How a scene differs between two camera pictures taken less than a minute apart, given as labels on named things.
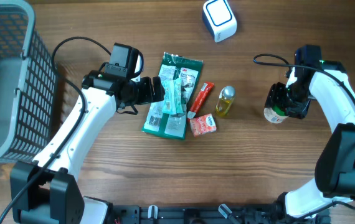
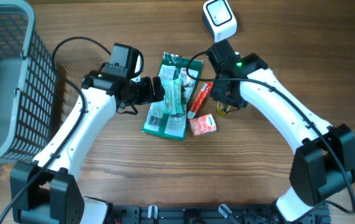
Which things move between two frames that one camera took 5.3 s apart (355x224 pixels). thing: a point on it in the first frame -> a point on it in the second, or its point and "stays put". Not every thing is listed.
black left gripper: x=147 y=97 stays put
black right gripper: x=278 y=99 -> x=217 y=94
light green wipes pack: x=172 y=96 stays put
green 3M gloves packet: x=174 y=66 stays put
